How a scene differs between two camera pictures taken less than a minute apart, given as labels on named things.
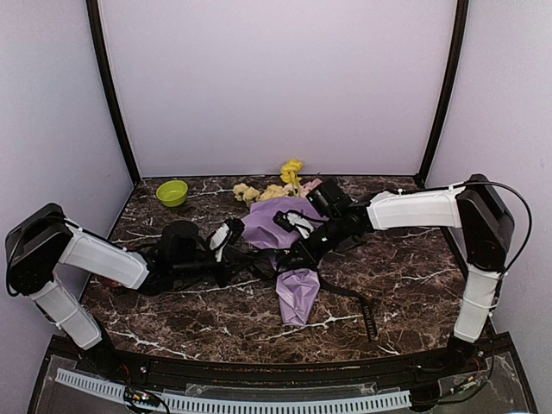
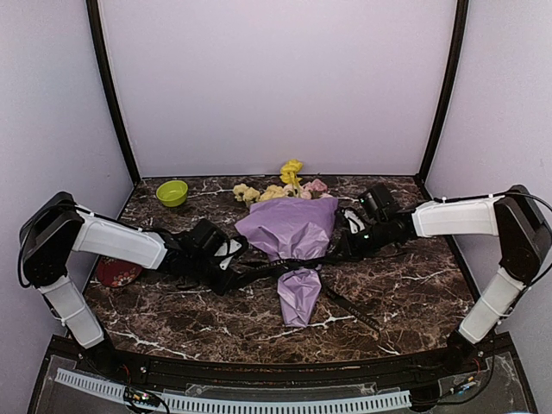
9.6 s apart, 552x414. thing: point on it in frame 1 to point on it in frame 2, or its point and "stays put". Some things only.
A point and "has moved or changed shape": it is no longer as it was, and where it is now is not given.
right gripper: (304, 245) to (346, 241)
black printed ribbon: (307, 260) has moved or changed shape
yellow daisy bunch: (248, 193) stays put
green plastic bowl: (172, 193) stays put
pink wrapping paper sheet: (296, 287) stays put
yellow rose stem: (290, 173) stays put
